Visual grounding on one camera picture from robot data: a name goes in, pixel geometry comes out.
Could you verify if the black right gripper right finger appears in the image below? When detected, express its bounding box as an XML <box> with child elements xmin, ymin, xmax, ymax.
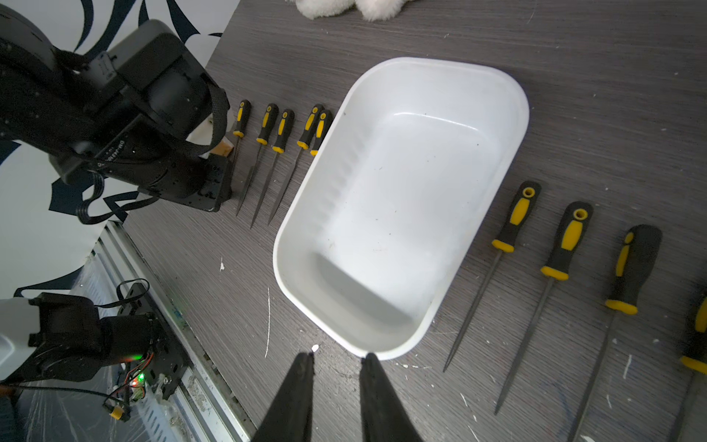
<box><xmin>359</xmin><ymin>353</ymin><xmax>423</xmax><ymax>442</ymax></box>

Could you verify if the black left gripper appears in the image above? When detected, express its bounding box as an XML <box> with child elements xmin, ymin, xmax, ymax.
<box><xmin>138</xmin><ymin>151</ymin><xmax>234</xmax><ymax>213</ymax></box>

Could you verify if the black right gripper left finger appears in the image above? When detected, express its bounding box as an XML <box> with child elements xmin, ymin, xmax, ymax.
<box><xmin>252</xmin><ymin>353</ymin><xmax>315</xmax><ymax>442</ymax></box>

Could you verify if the file with yellow handle eight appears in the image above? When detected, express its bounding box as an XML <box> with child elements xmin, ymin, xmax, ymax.
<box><xmin>228</xmin><ymin>99</ymin><xmax>252</xmax><ymax>166</ymax></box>

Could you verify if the file with yellow handle nine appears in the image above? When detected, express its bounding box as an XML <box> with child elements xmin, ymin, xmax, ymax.
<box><xmin>236</xmin><ymin>102</ymin><xmax>279</xmax><ymax>215</ymax></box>

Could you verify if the file with yellow handle four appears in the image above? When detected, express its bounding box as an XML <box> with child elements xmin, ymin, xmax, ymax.
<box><xmin>268</xmin><ymin>104</ymin><xmax>324</xmax><ymax>224</ymax></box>

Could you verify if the file with yellow handle seven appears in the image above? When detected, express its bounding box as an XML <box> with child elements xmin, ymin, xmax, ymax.
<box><xmin>443</xmin><ymin>180</ymin><xmax>542</xmax><ymax>372</ymax></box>

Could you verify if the file with yellow handle six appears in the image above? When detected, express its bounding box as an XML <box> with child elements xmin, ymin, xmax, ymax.
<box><xmin>493</xmin><ymin>201</ymin><xmax>594</xmax><ymax>415</ymax></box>

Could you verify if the file with yellow handle two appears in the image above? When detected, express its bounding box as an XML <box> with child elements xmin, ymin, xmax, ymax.
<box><xmin>567</xmin><ymin>224</ymin><xmax>663</xmax><ymax>441</ymax></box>

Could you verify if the file with yellow handle three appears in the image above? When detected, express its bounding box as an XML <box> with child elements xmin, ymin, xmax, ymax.
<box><xmin>668</xmin><ymin>294</ymin><xmax>706</xmax><ymax>442</ymax></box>

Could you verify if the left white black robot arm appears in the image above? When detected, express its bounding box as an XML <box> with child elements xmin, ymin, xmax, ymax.
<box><xmin>1</xmin><ymin>7</ymin><xmax>235</xmax><ymax>384</ymax></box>

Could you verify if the white plastic storage box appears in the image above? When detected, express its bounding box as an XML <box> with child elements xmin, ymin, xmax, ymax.
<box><xmin>272</xmin><ymin>57</ymin><xmax>530</xmax><ymax>360</ymax></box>

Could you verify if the white plush toy animal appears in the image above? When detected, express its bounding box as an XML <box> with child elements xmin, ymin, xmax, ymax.
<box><xmin>293</xmin><ymin>0</ymin><xmax>409</xmax><ymax>22</ymax></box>

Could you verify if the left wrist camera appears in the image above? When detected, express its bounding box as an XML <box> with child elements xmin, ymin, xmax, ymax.
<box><xmin>78</xmin><ymin>20</ymin><xmax>230</xmax><ymax>157</ymax></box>

